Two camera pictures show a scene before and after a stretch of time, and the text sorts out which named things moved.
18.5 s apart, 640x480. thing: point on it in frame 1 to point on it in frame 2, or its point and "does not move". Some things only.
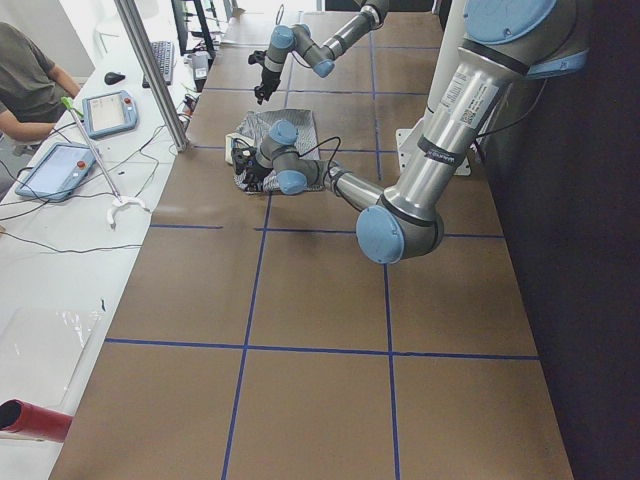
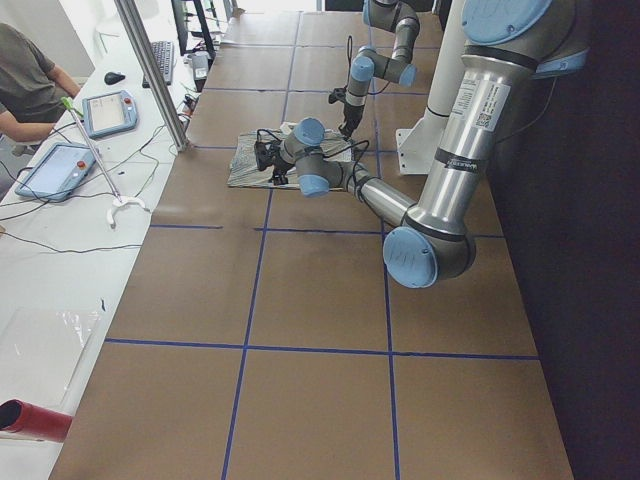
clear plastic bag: x=40 y=350 does not move
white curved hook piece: x=120 y=203 does not move
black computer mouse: x=112 y=78 does not move
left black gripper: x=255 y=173 to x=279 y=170
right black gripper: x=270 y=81 to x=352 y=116
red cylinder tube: x=21 y=416 does not move
